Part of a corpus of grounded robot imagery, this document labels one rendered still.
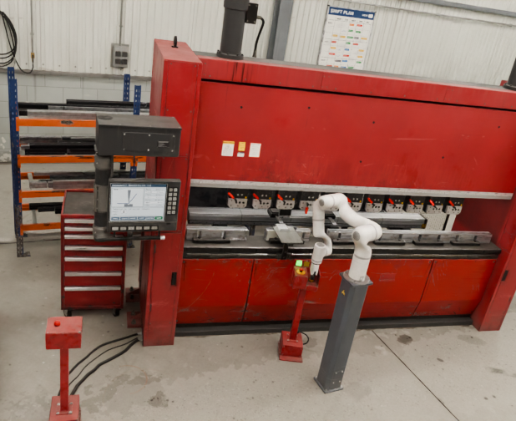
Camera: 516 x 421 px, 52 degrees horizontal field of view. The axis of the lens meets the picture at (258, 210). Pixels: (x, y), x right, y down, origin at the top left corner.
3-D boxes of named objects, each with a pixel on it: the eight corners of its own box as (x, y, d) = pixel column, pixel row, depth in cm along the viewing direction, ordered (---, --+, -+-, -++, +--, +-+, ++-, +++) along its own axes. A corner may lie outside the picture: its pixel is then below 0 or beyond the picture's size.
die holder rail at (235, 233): (185, 240, 423) (187, 229, 419) (184, 235, 428) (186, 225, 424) (246, 240, 437) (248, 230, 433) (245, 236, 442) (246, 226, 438)
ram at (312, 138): (184, 186, 401) (195, 80, 368) (184, 182, 408) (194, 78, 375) (511, 200, 487) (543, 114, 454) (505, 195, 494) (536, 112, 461)
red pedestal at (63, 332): (46, 438, 339) (44, 334, 305) (50, 409, 360) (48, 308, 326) (79, 436, 344) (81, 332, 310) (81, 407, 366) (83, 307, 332)
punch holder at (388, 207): (386, 212, 458) (390, 195, 451) (381, 208, 465) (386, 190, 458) (401, 212, 462) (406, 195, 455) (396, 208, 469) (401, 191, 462)
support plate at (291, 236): (281, 243, 416) (281, 241, 416) (272, 227, 439) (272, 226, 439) (302, 243, 422) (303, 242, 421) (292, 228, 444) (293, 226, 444)
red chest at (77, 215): (60, 322, 442) (60, 215, 401) (65, 289, 486) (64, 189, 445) (122, 321, 457) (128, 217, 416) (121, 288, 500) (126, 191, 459)
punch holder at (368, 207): (365, 211, 452) (369, 194, 445) (361, 207, 459) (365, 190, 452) (380, 212, 456) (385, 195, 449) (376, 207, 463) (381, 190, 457)
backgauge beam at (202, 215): (188, 224, 446) (189, 213, 442) (185, 216, 459) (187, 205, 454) (425, 229, 512) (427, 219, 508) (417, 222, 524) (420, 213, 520)
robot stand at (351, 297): (343, 389, 421) (373, 282, 380) (324, 393, 413) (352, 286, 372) (331, 373, 435) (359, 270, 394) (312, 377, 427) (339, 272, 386)
